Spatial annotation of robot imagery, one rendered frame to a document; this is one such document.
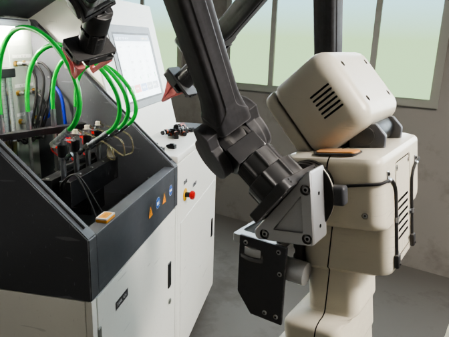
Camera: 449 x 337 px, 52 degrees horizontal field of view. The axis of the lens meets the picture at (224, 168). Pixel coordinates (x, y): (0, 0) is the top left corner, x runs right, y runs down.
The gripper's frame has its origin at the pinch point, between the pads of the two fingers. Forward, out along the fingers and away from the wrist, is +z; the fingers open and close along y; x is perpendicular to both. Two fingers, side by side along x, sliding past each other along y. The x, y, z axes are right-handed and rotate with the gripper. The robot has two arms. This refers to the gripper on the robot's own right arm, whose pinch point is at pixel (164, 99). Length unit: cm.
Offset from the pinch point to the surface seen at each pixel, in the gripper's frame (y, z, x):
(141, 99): 21, 35, -45
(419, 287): -147, 25, -155
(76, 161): 2.8, 33.3, 11.5
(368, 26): -2, -40, -187
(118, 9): 54, 17, -43
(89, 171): -2.3, 32.4, 10.2
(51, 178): 1.1, 35.6, 21.9
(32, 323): -32, 40, 51
